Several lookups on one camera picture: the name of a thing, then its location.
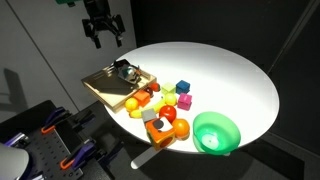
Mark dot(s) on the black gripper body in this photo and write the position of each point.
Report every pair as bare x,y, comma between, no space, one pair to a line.
99,11

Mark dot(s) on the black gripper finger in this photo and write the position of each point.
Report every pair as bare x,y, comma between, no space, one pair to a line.
95,37
118,33

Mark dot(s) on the black letter A plush cube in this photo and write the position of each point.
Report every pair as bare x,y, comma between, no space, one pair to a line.
129,74

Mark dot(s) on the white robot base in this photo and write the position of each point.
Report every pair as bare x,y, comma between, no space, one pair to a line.
11,163

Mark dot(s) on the wooden slatted box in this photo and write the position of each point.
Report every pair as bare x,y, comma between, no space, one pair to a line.
106,88

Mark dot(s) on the small red toy ball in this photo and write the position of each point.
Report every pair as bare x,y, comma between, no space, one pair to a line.
155,87

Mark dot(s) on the dark red toy fruit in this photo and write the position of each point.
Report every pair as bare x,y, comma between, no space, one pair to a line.
149,91

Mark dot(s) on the red toy pieces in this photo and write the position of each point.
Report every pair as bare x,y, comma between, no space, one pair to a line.
142,97

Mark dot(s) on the yellow toy lemon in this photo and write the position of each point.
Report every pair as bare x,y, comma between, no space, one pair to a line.
131,104

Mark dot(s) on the yellow toy banana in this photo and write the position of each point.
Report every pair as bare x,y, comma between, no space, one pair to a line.
150,107

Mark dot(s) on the red toy tomato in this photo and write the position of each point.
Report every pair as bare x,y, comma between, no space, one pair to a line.
167,113

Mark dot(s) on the orange plush cube grey circle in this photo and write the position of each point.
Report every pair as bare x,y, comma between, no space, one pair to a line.
163,136

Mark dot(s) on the orange toy fruit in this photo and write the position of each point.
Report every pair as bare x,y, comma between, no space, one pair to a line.
181,127

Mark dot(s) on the light green cube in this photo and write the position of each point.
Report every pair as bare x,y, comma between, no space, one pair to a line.
168,88

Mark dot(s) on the black clamp knob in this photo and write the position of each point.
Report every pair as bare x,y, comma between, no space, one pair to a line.
83,117

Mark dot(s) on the yellow green block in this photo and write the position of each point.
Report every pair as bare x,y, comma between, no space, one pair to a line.
170,98

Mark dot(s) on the blue cube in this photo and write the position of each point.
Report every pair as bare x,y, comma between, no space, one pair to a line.
182,86

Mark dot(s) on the purple orange spring clamp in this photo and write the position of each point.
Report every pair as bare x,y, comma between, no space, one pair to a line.
78,156
52,119

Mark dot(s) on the pink cube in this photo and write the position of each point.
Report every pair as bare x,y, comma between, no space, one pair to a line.
184,101

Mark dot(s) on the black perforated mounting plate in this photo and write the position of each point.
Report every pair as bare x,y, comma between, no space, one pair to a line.
50,150

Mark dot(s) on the long white table foot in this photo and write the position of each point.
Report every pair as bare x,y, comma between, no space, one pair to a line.
141,159

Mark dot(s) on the purple silver clamp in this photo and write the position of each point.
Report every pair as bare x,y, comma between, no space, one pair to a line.
16,139

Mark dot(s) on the green plastic bowl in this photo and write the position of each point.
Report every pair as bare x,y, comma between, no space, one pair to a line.
216,133

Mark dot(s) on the short white table foot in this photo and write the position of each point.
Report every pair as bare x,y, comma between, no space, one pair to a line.
225,153

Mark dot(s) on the dark diagonal pole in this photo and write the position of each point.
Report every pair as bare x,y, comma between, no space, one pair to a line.
293,35

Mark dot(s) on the green printed gripper mount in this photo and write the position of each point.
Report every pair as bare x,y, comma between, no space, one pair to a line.
66,1

